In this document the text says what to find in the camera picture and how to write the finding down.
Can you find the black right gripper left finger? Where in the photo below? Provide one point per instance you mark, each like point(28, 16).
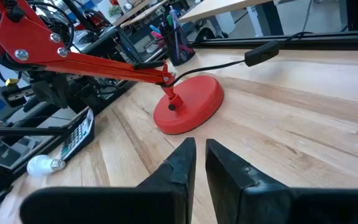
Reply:
point(154, 202)

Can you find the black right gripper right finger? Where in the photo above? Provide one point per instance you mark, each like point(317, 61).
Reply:
point(253, 199)

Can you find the white globe light bulb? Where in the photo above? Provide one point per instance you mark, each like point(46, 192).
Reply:
point(40, 165)

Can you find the red desk lamp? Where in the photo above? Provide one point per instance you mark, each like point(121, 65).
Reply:
point(194, 102)

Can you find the yellow tag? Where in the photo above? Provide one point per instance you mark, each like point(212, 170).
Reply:
point(11, 81)

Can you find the grey desk calculator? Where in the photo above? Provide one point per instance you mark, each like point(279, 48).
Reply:
point(78, 133)

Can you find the black mesh pen holder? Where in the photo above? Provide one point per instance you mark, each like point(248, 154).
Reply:
point(179, 51)

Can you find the large light wooden desk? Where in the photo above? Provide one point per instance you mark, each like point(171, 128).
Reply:
point(216, 7)

